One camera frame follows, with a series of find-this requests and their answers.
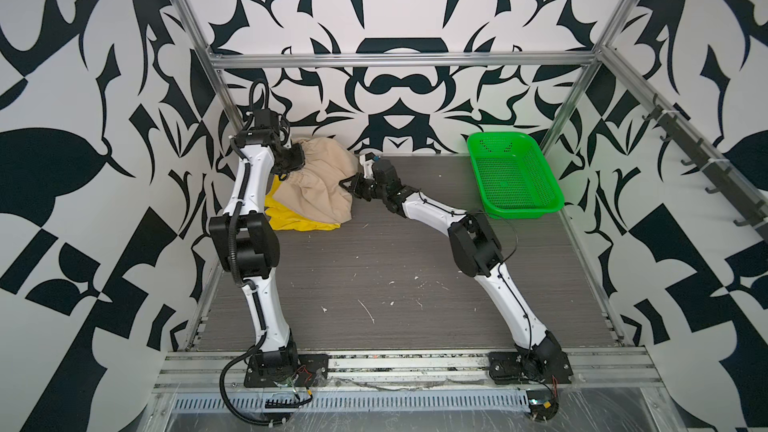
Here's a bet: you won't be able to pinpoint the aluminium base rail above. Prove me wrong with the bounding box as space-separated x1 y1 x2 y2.
153 347 663 393

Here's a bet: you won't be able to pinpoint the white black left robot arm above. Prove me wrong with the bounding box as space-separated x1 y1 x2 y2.
209 108 304 388

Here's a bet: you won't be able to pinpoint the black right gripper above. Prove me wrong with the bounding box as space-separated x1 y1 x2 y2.
340 172 391 202

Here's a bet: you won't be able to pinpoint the white slotted cable duct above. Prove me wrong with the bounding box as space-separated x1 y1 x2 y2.
172 389 530 413

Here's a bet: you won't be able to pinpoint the aluminium cage frame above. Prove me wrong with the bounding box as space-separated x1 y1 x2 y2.
173 0 767 354

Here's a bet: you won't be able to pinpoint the green plastic basket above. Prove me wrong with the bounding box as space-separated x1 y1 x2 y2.
467 132 565 219

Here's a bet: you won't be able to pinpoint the yellow shorts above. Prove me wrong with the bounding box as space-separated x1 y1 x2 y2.
265 176 341 232

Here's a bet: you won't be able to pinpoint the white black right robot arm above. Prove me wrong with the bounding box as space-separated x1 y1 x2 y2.
339 154 573 387

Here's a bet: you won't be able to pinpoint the beige shorts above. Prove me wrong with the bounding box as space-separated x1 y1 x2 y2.
273 137 360 224

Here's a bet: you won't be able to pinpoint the black wall hook rack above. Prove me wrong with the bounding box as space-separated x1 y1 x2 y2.
643 93 767 242

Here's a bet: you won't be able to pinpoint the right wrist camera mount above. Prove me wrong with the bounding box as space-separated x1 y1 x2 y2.
359 152 380 181

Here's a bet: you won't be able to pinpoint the small green-lit electronics board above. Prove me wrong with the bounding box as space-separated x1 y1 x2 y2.
526 389 559 423

